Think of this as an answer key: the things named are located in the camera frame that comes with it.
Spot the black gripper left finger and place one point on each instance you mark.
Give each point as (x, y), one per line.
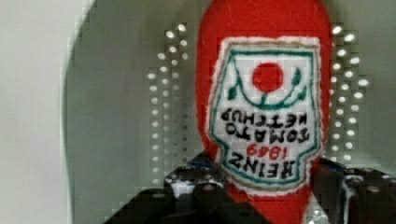
(194, 193)

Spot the red plush ketchup bottle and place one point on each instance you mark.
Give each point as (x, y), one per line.
(263, 71)

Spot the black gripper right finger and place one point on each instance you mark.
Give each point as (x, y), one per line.
(354, 195)

